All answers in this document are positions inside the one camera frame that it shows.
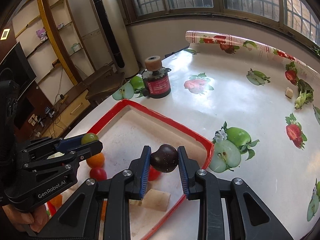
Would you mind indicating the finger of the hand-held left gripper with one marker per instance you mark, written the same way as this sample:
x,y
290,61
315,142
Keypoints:
x,y
71,142
90,150

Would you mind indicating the red rimmed white tray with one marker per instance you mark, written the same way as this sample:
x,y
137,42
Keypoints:
x,y
140,130

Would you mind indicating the person's left hand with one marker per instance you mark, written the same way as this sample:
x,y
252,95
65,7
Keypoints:
x,y
25,221

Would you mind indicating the large orange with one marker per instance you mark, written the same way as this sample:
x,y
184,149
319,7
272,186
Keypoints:
x,y
96,160
103,210

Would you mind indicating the tall standing air conditioner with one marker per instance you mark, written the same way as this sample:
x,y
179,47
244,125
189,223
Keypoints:
x,y
112,30

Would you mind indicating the black motor with red label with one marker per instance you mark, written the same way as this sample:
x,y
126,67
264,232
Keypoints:
x,y
160,87

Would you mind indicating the black television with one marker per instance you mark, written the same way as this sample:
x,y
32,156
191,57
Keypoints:
x,y
17,72

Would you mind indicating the purple plush toy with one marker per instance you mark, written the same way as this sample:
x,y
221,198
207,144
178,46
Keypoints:
x,y
42,35

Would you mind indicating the cork block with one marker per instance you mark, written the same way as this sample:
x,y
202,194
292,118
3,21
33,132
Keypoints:
x,y
156,199

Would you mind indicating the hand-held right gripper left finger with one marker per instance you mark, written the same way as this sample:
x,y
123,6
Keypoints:
x,y
145,172

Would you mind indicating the brown wooden stool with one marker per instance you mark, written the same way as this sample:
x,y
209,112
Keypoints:
x,y
102,87

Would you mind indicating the wall shelf unit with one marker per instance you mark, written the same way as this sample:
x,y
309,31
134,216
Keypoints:
x,y
32,30

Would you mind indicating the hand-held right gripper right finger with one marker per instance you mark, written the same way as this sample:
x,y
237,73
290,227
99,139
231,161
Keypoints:
x,y
182,172

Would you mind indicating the fruit printed tablecloth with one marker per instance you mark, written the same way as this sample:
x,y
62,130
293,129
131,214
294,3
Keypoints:
x,y
237,100

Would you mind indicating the small orange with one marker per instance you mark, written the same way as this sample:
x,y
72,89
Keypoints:
x,y
56,200

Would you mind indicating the green leafy vegetable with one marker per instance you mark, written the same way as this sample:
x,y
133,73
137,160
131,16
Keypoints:
x,y
303,95

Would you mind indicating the yellow wooden cabinet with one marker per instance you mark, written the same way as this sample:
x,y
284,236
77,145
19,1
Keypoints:
x,y
72,110

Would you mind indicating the green box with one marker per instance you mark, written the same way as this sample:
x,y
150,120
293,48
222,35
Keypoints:
x,y
76,47

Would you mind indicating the green cherry tomato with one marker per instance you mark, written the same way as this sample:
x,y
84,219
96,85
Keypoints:
x,y
91,137

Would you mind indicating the red cherry tomato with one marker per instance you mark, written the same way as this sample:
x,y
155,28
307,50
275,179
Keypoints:
x,y
98,174
154,174

